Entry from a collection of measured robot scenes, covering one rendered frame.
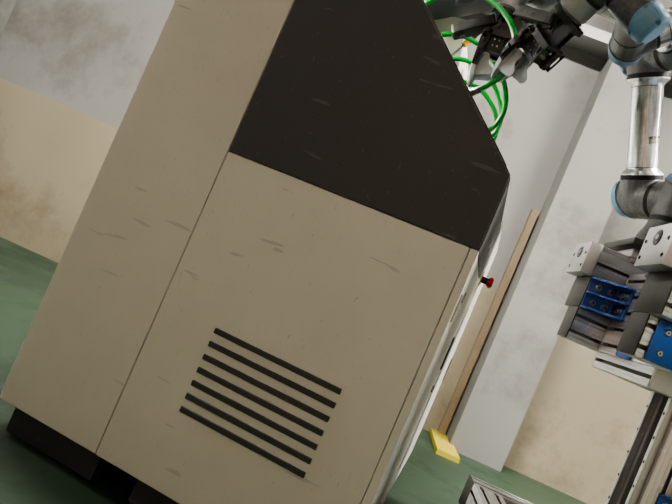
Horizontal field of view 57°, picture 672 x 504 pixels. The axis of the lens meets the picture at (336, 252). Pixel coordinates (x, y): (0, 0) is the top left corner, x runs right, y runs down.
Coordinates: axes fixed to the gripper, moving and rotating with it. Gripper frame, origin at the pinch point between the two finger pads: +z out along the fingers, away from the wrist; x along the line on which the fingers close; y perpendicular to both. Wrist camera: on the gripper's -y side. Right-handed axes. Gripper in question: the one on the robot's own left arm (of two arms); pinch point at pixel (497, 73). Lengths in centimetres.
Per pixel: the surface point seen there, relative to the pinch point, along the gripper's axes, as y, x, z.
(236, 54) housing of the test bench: -14, -52, 29
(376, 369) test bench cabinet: 58, -31, 38
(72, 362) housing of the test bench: 34, -73, 86
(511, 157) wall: -95, 180, 88
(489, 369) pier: 12, 160, 145
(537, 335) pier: 4, 177, 120
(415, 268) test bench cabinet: 43, -27, 23
